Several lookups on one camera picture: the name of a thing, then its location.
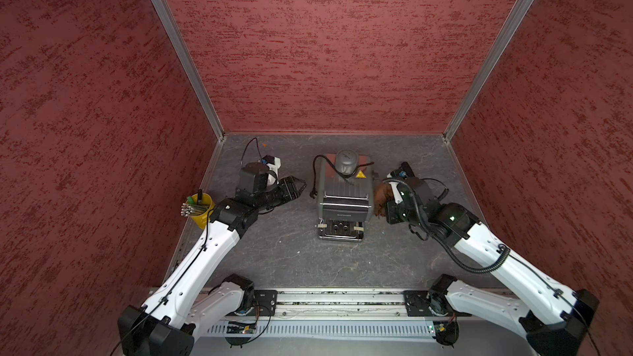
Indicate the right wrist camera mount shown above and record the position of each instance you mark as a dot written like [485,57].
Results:
[399,191]

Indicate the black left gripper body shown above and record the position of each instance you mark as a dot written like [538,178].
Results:
[272,197]

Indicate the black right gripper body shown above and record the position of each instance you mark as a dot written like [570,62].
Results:
[396,213]

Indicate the grey steel coffee machine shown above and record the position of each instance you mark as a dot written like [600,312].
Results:
[344,192]

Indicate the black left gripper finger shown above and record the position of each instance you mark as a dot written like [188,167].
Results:
[292,193]
[295,185]

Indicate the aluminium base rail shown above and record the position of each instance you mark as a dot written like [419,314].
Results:
[348,314]

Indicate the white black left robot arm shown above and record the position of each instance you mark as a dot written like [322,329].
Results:
[198,262]

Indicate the small black box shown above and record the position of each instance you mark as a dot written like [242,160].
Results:
[406,168]

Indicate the brown microfibre cloth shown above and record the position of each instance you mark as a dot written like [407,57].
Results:
[383,195]

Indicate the yellow pen holder cup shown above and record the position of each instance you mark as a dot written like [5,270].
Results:
[198,208]

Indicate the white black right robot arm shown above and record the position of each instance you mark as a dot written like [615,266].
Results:
[552,317]

